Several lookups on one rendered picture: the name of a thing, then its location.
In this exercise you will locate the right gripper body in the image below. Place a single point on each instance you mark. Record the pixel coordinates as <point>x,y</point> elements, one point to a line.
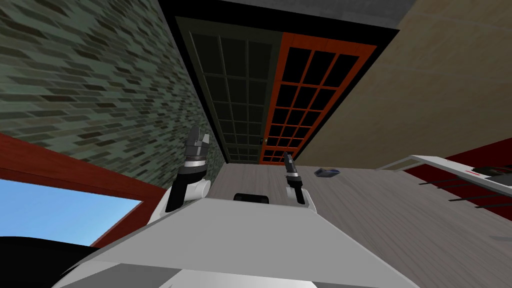
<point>290,164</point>

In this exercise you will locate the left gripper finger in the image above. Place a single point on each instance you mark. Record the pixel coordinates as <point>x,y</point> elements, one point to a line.
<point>204,140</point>
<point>195,134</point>

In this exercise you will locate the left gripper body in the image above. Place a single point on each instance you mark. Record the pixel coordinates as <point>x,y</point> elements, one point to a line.
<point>195,151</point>

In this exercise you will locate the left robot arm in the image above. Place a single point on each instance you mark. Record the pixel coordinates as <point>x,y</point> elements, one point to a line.
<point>187,188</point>

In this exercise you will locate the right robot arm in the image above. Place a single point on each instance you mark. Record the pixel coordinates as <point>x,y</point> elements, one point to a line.
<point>298,194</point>

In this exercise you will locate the grey blue flat object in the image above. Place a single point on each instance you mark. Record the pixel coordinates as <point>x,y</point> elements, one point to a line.
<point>327,172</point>

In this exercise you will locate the dark green glazed door leaf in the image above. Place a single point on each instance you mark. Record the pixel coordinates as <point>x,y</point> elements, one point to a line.
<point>236,96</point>

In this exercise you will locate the orange glazed door leaf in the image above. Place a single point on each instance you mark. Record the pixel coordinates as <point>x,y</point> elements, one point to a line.
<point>304,100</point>

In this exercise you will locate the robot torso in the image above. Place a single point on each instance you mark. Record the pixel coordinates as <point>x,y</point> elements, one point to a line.
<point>240,244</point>

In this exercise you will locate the red framed window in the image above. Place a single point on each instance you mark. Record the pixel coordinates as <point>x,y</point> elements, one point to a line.
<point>60,208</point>

